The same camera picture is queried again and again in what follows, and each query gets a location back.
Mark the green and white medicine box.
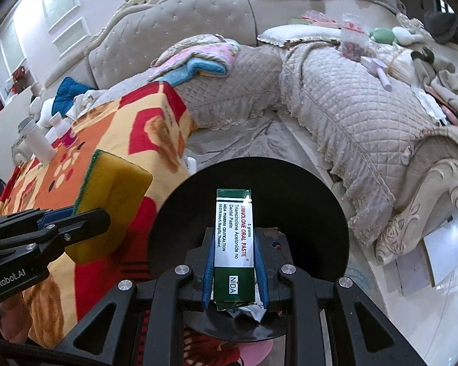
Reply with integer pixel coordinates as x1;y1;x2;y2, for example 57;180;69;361
213;188;257;311

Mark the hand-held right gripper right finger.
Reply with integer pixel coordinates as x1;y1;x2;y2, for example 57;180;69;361
254;229;428;366

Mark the white pill bottle pink label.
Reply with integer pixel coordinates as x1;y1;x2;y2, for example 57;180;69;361
46;114;74;142

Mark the white frilled pillow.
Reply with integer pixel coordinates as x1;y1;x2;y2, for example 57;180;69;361
256;25;342;48

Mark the straw hand broom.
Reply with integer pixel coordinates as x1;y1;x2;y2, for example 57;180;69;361
361;50;417;92

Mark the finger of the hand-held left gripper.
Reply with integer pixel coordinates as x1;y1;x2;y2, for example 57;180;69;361
11;207;112;267
0;205;78;244

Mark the grey quilted sofa cover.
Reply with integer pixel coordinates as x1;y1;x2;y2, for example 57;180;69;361
176;44;287;130
280;36;455;245

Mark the pile of clothes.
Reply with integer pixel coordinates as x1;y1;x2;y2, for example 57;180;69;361
410;46;458;126

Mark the black hat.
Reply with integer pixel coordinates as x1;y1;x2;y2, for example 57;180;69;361
423;5;458;44

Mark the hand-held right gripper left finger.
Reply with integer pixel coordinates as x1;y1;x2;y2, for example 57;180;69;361
51;226;216;366

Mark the beige tufted sofa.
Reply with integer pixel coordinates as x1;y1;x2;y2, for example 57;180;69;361
11;0;458;264

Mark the folded pink and blue blanket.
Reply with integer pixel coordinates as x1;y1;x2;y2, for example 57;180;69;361
150;34;240;86

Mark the clear plastic snack bag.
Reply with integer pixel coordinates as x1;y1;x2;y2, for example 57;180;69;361
340;13;371;62

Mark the person's left hand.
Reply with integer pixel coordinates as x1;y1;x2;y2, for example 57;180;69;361
0;293;33;343

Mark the pink round object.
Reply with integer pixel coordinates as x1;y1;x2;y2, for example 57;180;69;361
229;341;274;366

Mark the white thermos bottle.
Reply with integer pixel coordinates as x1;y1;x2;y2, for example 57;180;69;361
17;118;57;164

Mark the black round bin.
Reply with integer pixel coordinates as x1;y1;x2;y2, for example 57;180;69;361
148;157;350;342

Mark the blue cloth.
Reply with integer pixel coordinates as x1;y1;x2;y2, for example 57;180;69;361
53;77;91;117

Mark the green and yellow sponge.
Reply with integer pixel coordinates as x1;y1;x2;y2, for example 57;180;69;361
65;149;153;264

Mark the printed orange fleece blanket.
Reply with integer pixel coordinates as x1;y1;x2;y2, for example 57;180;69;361
0;82;199;351

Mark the white flat board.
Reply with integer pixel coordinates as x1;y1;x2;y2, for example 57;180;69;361
397;213;458;296

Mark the green plush toy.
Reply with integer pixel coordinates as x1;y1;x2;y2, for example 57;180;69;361
368;27;396;45

